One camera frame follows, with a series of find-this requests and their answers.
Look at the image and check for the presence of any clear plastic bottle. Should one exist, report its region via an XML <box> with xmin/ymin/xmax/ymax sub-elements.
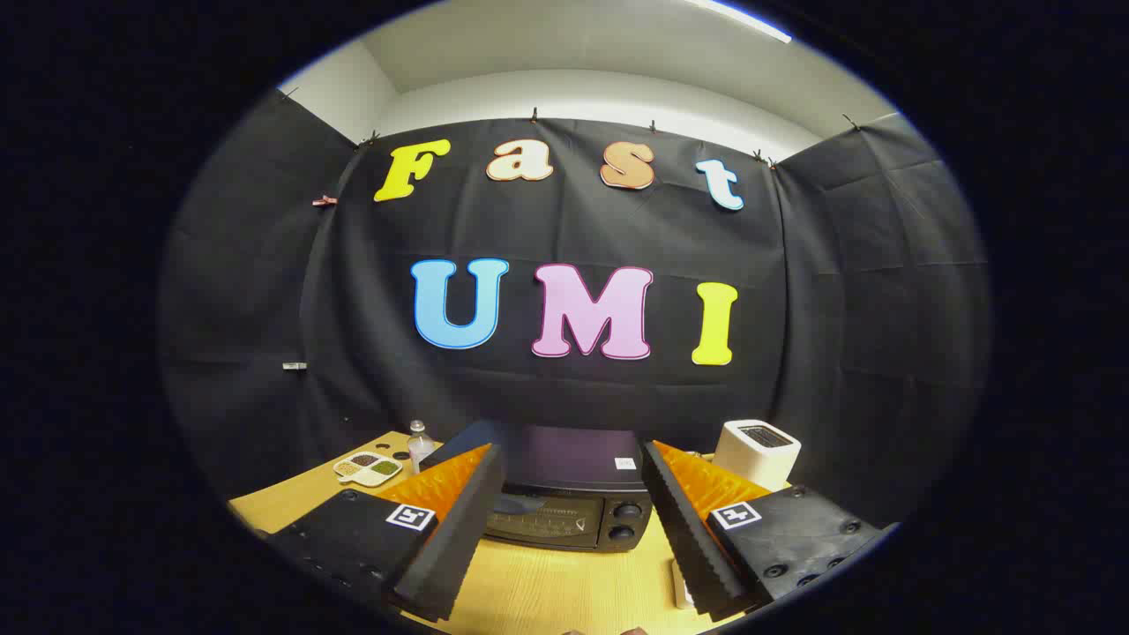
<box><xmin>407</xmin><ymin>420</ymin><xmax>437</xmax><ymax>475</ymax></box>

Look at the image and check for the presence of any white divided spice dish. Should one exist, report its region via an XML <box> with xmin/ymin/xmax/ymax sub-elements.
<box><xmin>333</xmin><ymin>452</ymin><xmax>404</xmax><ymax>488</ymax></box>

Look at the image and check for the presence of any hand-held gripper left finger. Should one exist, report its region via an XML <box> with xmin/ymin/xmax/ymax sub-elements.
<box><xmin>260</xmin><ymin>443</ymin><xmax>508</xmax><ymax>623</ymax></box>

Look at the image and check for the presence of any black backdrop cloth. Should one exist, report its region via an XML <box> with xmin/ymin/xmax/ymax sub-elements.
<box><xmin>159</xmin><ymin>88</ymin><xmax>993</xmax><ymax>530</ymax></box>

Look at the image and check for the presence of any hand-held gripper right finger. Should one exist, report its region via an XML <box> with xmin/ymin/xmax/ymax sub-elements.
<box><xmin>640</xmin><ymin>439</ymin><xmax>901</xmax><ymax>620</ymax></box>

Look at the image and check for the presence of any black toaster oven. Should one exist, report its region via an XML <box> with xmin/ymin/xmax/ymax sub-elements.
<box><xmin>419</xmin><ymin>422</ymin><xmax>658</xmax><ymax>554</ymax></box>

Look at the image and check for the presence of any white toaster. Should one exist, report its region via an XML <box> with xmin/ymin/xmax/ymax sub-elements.
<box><xmin>713</xmin><ymin>419</ymin><xmax>802</xmax><ymax>492</ymax></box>

